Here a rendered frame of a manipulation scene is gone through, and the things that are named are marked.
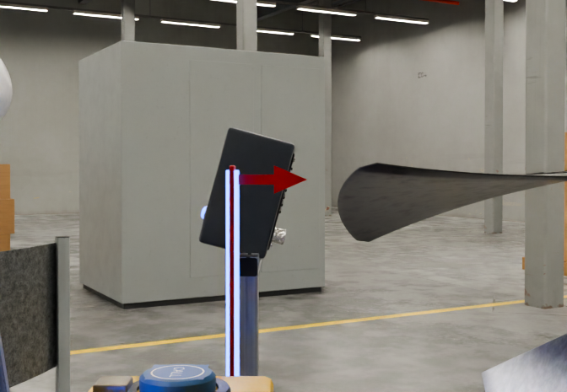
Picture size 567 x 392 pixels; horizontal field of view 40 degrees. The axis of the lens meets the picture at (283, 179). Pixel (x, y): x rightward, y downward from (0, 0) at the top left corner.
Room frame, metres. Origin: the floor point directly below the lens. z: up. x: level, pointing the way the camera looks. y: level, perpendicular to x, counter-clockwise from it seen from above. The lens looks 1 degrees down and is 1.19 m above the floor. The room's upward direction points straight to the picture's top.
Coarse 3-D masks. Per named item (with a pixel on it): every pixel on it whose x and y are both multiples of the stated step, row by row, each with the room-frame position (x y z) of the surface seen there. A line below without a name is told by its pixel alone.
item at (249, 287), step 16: (240, 256) 1.18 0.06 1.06; (256, 256) 1.18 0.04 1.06; (240, 288) 1.17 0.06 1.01; (256, 288) 1.17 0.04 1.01; (240, 304) 1.17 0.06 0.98; (256, 304) 1.17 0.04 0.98; (240, 320) 1.17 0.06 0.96; (256, 320) 1.17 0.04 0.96; (240, 336) 1.17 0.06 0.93; (256, 336) 1.17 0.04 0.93; (240, 352) 1.17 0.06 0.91; (256, 352) 1.17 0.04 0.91; (240, 368) 1.17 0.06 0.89; (256, 368) 1.17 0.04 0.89
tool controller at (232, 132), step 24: (240, 144) 1.23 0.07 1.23; (264, 144) 1.23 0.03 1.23; (288, 144) 1.23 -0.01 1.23; (240, 168) 1.23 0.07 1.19; (264, 168) 1.23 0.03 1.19; (288, 168) 1.23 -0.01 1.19; (216, 192) 1.23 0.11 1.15; (240, 192) 1.23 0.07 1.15; (264, 192) 1.23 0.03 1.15; (216, 216) 1.23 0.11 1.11; (240, 216) 1.23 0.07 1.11; (264, 216) 1.23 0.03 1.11; (216, 240) 1.23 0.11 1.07; (240, 240) 1.23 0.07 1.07; (264, 240) 1.23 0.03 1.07
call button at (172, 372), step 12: (144, 372) 0.41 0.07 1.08; (156, 372) 0.41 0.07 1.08; (168, 372) 0.41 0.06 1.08; (180, 372) 0.41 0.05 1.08; (192, 372) 0.41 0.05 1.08; (204, 372) 0.41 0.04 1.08; (144, 384) 0.40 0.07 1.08; (156, 384) 0.39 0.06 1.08; (168, 384) 0.39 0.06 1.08; (180, 384) 0.39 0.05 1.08; (192, 384) 0.39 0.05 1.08; (204, 384) 0.40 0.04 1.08
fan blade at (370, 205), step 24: (360, 168) 0.57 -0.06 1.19; (384, 168) 0.57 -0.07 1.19; (408, 168) 0.57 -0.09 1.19; (360, 192) 0.63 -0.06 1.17; (384, 192) 0.64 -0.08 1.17; (408, 192) 0.65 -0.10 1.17; (432, 192) 0.65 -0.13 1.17; (456, 192) 0.67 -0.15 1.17; (480, 192) 0.69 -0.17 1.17; (504, 192) 0.71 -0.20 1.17; (360, 216) 0.71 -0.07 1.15; (384, 216) 0.72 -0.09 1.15; (408, 216) 0.73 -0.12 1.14; (432, 216) 0.76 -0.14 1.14; (360, 240) 0.77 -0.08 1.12
